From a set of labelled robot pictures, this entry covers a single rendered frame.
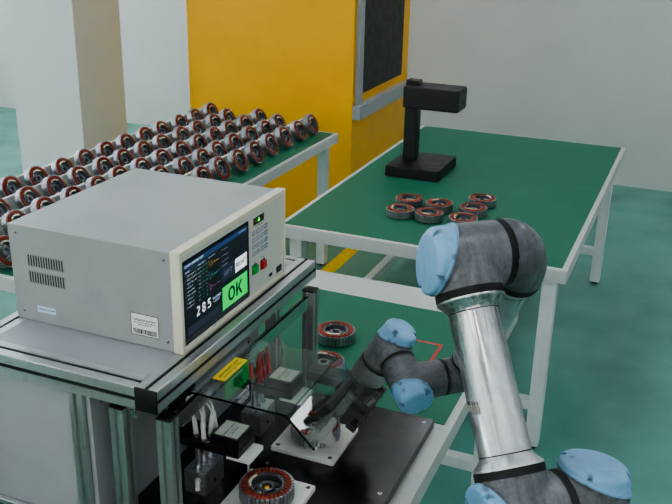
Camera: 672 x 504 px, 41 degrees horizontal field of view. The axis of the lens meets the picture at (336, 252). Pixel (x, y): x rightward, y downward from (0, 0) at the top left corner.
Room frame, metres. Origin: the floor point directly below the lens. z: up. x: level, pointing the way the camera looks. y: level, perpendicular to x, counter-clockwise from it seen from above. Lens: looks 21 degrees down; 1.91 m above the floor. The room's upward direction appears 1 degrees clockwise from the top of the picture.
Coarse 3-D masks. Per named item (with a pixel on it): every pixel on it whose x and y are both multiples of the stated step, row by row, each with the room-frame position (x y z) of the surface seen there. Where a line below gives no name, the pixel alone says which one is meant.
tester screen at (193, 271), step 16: (224, 240) 1.64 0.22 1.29; (240, 240) 1.70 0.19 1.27; (208, 256) 1.58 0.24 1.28; (224, 256) 1.63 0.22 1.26; (192, 272) 1.52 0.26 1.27; (208, 272) 1.58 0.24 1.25; (240, 272) 1.69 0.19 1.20; (192, 288) 1.52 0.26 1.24; (208, 288) 1.57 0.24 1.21; (192, 304) 1.52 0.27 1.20; (192, 320) 1.52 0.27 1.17; (192, 336) 1.52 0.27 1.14
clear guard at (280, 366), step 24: (264, 360) 1.56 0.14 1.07; (288, 360) 1.57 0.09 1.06; (312, 360) 1.57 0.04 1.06; (336, 360) 1.57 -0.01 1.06; (192, 384) 1.47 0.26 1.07; (216, 384) 1.47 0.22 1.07; (240, 384) 1.47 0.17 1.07; (264, 384) 1.47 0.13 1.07; (288, 384) 1.47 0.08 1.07; (312, 384) 1.47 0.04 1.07; (336, 384) 1.52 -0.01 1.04; (360, 384) 1.57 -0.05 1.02; (264, 408) 1.39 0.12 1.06; (288, 408) 1.39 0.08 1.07; (312, 408) 1.42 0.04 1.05; (336, 408) 1.46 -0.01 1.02; (312, 432) 1.37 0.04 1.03
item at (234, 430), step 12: (228, 420) 1.57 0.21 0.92; (192, 432) 1.56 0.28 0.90; (216, 432) 1.53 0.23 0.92; (228, 432) 1.53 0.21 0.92; (240, 432) 1.53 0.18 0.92; (252, 432) 1.55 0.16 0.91; (192, 444) 1.54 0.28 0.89; (204, 444) 1.53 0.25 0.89; (216, 444) 1.52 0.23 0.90; (228, 444) 1.51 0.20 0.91; (240, 444) 1.51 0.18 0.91; (252, 444) 1.55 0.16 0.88; (204, 456) 1.56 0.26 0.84; (228, 456) 1.50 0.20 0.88; (240, 456) 1.50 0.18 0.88; (252, 456) 1.51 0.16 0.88
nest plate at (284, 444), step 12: (288, 432) 1.75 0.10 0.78; (348, 432) 1.75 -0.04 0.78; (276, 444) 1.70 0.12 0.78; (288, 444) 1.70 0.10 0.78; (336, 444) 1.71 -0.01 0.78; (348, 444) 1.72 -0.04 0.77; (300, 456) 1.67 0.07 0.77; (312, 456) 1.66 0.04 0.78; (324, 456) 1.66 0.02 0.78; (336, 456) 1.66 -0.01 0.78
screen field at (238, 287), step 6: (246, 270) 1.72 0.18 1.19; (240, 276) 1.69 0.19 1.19; (246, 276) 1.72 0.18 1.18; (234, 282) 1.67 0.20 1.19; (240, 282) 1.69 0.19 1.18; (246, 282) 1.72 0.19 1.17; (222, 288) 1.62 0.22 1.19; (228, 288) 1.65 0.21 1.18; (234, 288) 1.67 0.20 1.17; (240, 288) 1.69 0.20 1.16; (246, 288) 1.71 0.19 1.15; (222, 294) 1.62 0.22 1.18; (228, 294) 1.64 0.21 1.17; (234, 294) 1.67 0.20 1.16; (240, 294) 1.69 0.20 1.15; (228, 300) 1.64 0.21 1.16; (234, 300) 1.67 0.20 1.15; (228, 306) 1.64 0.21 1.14
